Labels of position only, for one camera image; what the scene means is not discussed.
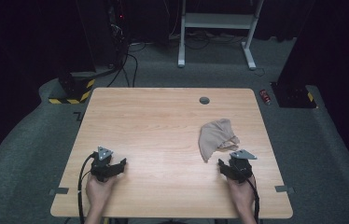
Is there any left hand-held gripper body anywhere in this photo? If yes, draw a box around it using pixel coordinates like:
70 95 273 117
90 146 117 183

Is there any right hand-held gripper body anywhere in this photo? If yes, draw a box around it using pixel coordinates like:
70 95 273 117
228 149 258 184

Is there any beige cloth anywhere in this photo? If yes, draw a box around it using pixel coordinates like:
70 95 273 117
198 118 241 163

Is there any person's left hand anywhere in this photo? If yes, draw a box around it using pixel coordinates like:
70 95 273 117
85 175 118 208

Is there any person's right hand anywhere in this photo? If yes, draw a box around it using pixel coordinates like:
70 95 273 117
227 176 256 216

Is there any grey tape strip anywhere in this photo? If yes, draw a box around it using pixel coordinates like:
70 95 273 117
274 185 296 194
49 187 70 196

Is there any small red object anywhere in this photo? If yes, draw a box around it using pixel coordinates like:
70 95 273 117
258 89 272 105

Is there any black yellow striped stand base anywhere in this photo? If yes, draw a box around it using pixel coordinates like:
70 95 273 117
48 72 96 105

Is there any dark stand base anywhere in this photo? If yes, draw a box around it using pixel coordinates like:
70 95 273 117
270 81 318 109

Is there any dark equipment rack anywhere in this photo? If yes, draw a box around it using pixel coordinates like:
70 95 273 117
106 0 131 68

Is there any dark curtain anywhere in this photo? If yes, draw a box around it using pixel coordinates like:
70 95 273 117
0 0 97 175
276 0 349 185

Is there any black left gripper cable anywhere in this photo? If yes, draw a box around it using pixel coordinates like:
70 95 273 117
77 152 98 224

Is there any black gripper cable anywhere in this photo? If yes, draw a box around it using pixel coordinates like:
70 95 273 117
244 174 261 224
77 152 98 224

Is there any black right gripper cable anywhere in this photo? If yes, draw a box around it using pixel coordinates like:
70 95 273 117
244 174 261 224

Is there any black floor cable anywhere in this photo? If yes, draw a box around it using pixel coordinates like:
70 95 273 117
106 46 131 88
127 53 139 88

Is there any bundle of floor cables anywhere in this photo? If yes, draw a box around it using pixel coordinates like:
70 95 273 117
183 29 245 50

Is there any white metal stand frame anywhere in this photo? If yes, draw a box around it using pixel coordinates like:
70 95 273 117
176 0 265 71

